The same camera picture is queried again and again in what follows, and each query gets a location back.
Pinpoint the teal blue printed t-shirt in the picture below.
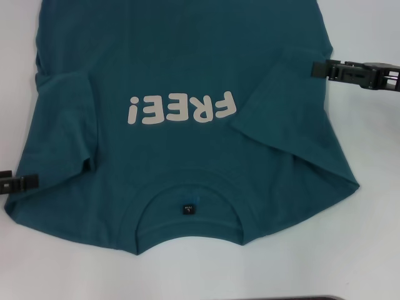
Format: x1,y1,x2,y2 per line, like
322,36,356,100
2,0,360,256

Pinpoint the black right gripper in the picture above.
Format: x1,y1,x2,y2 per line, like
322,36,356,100
311,59,400,93

